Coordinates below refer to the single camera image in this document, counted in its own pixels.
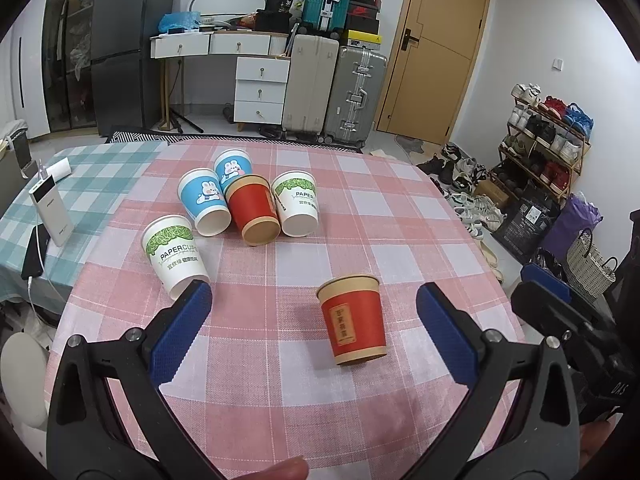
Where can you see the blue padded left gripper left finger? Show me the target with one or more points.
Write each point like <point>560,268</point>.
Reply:
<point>108,418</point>

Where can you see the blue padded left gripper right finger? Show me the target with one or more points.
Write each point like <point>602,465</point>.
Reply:
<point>539,438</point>

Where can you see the red paper cup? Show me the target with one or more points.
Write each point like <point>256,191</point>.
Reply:
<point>352,310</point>
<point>253,210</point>

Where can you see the green white cup front left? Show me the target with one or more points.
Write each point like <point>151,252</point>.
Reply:
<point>169,244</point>

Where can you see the green white cup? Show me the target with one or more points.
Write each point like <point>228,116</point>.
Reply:
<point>169,244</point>
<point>295,193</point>

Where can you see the blue white cup front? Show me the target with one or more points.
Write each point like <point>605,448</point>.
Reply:
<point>201,196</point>

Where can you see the blue white cup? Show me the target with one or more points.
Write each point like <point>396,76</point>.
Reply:
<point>201,196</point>
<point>231,165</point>

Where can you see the red paper cup lying down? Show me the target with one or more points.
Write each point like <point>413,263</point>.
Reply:
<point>253,210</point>

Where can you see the blue white cup back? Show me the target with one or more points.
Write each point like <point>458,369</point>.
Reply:
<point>231,165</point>

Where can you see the green white cup back right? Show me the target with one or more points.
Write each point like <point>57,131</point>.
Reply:
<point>295,193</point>

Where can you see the white stool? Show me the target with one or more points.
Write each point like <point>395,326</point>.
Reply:
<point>23,371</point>

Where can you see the pink checked tablecloth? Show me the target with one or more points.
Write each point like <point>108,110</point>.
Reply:
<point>259,383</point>

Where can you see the black smartphone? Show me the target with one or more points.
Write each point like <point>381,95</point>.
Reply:
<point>35,253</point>

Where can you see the woven basket bag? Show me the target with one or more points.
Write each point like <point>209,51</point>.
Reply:
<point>586,269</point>

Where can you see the white power bank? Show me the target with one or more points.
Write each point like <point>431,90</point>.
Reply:
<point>52,211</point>

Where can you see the teal checked tablecloth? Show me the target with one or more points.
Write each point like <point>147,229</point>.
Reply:
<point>102,176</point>

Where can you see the black printed bag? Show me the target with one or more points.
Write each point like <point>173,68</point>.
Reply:
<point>527,227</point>

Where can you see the purple bag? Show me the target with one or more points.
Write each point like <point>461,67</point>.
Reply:
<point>576,216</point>

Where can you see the shoe rack with shoes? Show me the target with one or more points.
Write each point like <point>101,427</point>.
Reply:
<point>545,146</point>

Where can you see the white drawer cabinet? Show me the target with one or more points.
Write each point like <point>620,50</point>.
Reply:
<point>260,87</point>

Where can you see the white desk with drawers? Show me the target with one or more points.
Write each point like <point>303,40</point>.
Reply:
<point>167,47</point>

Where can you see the blue plastic bag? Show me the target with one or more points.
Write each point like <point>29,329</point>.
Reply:
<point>180,22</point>

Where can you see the beige suitcase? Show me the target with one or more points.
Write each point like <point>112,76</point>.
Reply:
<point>312,68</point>

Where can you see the silver suitcase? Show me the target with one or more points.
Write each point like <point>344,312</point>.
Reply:
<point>357,85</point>

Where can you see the black refrigerator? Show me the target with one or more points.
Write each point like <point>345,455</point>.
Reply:
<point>125,79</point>

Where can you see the yellow shoe box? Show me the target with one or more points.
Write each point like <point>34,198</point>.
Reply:
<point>358,39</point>

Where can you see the wooden door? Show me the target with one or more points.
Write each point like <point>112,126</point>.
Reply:
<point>433,57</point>

